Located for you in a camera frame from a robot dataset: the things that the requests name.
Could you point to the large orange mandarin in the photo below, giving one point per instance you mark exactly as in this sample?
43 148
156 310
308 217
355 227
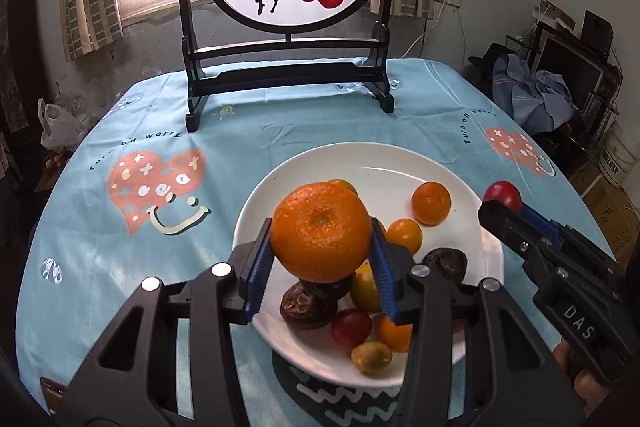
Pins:
321 232

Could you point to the small orange tomato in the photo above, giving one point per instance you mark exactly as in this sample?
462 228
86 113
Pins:
407 233

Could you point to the round painted screen black stand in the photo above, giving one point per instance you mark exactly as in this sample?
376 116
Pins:
290 6

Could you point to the white bucket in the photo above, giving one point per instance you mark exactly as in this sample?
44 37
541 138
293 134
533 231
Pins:
618 155

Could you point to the orange round tomato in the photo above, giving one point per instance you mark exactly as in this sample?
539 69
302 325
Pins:
396 337

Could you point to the red tomato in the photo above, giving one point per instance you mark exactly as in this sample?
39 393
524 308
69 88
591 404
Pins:
351 327
506 193

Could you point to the light blue patterned tablecloth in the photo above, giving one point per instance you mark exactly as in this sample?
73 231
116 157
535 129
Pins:
133 290

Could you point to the orange oval tomato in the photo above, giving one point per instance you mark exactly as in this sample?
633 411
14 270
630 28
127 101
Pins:
343 184

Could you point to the small yellow-green fruit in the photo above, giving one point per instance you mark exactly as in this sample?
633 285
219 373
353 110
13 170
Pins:
371 357

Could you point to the yellow-green tomato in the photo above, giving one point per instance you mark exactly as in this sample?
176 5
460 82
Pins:
363 291

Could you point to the white plastic bag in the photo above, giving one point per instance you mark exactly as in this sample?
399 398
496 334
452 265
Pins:
61 130

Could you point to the dark wrinkled water chestnut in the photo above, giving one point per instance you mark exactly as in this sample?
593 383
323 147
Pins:
450 262

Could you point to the white oval plate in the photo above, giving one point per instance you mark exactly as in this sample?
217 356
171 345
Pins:
385 177

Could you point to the cardboard box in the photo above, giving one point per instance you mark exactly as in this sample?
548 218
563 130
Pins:
611 208

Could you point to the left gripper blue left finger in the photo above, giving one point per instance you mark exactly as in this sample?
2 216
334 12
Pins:
257 270

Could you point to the dark brown water chestnut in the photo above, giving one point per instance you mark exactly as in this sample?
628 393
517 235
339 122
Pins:
303 311

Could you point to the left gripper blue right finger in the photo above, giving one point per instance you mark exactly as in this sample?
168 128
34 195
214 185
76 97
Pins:
383 263

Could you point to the blue clothes pile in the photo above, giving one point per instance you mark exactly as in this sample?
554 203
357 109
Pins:
539 102

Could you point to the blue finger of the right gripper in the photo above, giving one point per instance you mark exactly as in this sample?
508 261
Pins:
509 227
549 229

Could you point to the right hand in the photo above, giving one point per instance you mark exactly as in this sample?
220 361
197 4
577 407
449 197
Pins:
584 383

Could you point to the red smartphone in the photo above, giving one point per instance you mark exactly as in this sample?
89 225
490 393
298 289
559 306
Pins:
53 394

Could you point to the black monitor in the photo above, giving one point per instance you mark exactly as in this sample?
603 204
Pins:
584 73

